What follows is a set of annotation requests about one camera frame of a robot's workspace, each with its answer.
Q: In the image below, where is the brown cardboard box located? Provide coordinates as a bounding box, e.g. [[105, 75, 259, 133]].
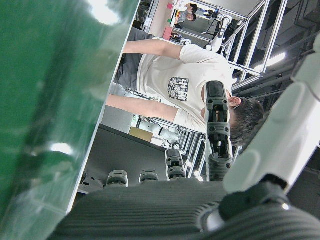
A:
[[128, 126, 154, 144]]

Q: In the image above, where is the black Huawei monitor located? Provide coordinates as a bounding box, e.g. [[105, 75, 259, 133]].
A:
[[77, 123, 173, 195]]

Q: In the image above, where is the aluminium conveyor side rail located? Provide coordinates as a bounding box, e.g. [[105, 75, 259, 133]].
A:
[[66, 0, 142, 216]]

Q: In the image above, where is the person in grey shirt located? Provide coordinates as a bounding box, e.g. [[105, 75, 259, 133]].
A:
[[174, 11, 198, 29]]

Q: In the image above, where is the green conveyor belt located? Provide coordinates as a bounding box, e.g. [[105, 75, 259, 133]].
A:
[[0, 0, 141, 240]]

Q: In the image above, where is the person in white t-shirt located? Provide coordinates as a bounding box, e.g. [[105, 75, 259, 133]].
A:
[[106, 27, 265, 147]]

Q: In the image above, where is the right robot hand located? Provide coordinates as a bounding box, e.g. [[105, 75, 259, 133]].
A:
[[48, 34, 320, 240]]

